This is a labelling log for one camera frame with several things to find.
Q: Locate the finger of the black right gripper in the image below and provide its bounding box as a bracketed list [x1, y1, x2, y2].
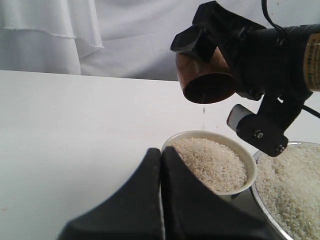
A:
[170, 25, 217, 63]

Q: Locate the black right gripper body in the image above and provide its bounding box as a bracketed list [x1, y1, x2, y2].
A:
[192, 1, 314, 130]

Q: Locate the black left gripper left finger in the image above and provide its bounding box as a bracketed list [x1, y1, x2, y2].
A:
[58, 148, 163, 240]

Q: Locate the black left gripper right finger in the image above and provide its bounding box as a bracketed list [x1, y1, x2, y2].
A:
[160, 146, 276, 240]

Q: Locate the brown wooden cup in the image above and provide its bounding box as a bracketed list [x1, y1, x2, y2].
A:
[175, 48, 236, 105]

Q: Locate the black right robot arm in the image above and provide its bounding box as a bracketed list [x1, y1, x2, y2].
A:
[170, 1, 320, 132]

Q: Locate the rice in small bowl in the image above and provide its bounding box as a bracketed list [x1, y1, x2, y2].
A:
[172, 137, 248, 193]

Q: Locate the small white ceramic bowl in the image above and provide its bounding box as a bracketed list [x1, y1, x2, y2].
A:
[162, 130, 258, 201]

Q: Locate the rice heap on plate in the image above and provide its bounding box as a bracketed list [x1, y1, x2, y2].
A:
[255, 143, 320, 240]

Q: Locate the white backdrop curtain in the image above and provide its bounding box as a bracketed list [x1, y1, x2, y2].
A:
[0, 0, 320, 89]

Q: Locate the large steel plate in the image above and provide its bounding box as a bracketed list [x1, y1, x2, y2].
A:
[250, 141, 320, 240]

